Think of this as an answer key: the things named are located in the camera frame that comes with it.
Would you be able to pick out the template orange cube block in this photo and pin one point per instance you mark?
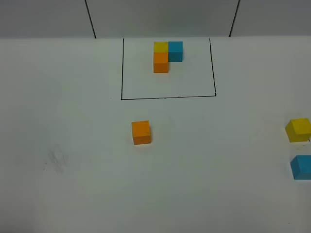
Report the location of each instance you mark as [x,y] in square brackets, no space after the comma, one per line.
[161,62]

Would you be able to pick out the template yellow cube block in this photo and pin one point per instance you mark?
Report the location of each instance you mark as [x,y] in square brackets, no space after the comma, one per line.
[161,47]

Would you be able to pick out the template blue cube block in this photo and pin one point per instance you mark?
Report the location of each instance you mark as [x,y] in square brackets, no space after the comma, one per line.
[175,50]

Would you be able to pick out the loose blue cube block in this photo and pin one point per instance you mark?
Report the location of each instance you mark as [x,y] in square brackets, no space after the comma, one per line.
[301,167]

